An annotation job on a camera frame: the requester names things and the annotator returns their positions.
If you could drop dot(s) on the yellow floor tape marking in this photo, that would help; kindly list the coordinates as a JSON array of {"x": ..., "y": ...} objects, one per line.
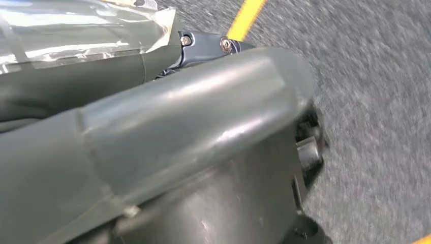
[
  {"x": 244, "y": 18},
  {"x": 423, "y": 239}
]

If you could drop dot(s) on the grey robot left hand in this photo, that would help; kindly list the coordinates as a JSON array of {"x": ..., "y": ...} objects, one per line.
[{"x": 84, "y": 74}]

